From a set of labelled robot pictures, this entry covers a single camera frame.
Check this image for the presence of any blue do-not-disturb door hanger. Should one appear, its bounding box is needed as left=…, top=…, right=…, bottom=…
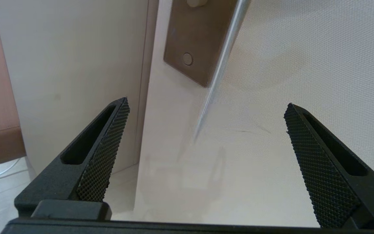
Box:
left=192, top=0, right=252, bottom=143

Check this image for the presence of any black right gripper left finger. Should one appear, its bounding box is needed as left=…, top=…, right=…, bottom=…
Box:
left=14, top=97, right=131, bottom=220

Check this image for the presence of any cream door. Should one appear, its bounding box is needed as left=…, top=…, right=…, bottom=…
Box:
left=134, top=0, right=374, bottom=228

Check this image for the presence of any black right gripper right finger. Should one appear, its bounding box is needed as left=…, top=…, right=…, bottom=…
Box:
left=284, top=103, right=374, bottom=229

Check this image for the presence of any beige partition panel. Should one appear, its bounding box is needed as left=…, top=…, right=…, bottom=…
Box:
left=0, top=0, right=151, bottom=176

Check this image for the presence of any brown metal lock plate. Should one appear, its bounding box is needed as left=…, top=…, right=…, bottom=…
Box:
left=164, top=0, right=239, bottom=87

